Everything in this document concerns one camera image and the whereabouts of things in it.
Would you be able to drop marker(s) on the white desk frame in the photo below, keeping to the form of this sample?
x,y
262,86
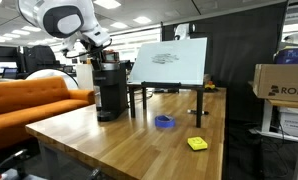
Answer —
x,y
265,116

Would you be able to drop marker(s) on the black Keurig coffee maker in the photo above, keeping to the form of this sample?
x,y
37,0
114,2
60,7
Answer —
x,y
114,90

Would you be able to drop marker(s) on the small yellow toy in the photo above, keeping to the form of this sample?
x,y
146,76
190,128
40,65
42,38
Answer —
x,y
210,86

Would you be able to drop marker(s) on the black marker pen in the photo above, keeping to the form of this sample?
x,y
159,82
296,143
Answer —
x,y
197,112

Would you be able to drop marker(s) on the black chair armrest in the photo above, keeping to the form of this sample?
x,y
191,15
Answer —
x,y
9,163

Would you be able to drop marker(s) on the orange sofa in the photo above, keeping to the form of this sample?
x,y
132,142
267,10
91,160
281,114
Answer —
x,y
29,100

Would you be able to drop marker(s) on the clear water reservoir black lid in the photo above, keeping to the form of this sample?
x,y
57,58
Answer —
x,y
97,98

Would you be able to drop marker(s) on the black curtain backdrop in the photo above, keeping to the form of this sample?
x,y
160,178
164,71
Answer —
x,y
242,50

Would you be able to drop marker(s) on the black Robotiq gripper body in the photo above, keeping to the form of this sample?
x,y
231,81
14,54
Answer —
x,y
95,50

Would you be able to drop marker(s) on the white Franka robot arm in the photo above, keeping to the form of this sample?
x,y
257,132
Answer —
x,y
62,20

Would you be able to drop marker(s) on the white box under desk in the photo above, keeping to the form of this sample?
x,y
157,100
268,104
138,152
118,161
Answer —
x,y
290,123

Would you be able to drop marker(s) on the Robotiq cardboard box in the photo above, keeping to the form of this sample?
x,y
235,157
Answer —
x,y
282,83

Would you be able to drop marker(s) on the white whiteboard panel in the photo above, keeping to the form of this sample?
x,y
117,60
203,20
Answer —
x,y
169,71

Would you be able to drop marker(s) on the white idle robot arm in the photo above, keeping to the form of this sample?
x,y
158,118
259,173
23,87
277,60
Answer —
x,y
182,31

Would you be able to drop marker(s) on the blue tape roll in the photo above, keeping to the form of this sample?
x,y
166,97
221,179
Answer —
x,y
157,122

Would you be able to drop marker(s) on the yellow sponge block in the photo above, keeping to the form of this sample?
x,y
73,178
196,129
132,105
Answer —
x,y
197,143

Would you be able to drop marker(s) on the purple printed box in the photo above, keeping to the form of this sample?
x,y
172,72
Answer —
x,y
292,56

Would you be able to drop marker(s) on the white round panel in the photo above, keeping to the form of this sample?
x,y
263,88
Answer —
x,y
50,74

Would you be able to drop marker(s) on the black riser stand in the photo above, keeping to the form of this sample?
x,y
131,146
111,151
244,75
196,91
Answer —
x,y
199,106

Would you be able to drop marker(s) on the bright desk monitor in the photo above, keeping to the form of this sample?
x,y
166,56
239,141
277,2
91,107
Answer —
x,y
0,66

